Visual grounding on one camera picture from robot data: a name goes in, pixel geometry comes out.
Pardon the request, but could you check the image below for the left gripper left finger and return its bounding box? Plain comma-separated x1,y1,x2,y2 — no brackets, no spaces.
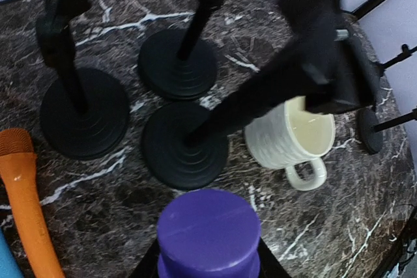
129,242,160,278

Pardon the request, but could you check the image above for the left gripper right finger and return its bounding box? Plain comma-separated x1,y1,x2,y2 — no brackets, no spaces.
259,238,291,278

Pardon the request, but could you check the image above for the purple toy microphone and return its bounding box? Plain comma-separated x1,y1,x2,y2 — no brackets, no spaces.
157,189,261,278

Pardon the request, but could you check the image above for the blue toy microphone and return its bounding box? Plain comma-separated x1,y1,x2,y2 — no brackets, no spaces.
0,232,23,278

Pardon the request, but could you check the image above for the black stand of blue microphone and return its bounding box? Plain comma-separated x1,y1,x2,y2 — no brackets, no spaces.
35,0,130,160

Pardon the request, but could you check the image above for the orange toy microphone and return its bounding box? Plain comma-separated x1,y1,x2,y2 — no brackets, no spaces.
1,128,65,277

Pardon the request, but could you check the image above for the black stand of pink microphone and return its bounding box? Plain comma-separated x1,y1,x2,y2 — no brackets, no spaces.
357,108,416,155

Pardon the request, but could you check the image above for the black stand of purple microphone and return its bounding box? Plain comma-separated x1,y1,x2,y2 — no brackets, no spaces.
141,0,379,190

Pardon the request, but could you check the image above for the black stand of orange microphone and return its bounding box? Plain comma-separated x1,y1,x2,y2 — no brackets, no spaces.
137,0,225,101

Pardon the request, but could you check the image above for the black shock mount tripod stand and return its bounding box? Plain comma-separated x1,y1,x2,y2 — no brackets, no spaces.
373,44,417,77

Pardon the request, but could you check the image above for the cream ceramic mug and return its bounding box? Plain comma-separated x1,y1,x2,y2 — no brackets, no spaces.
244,96,336,191

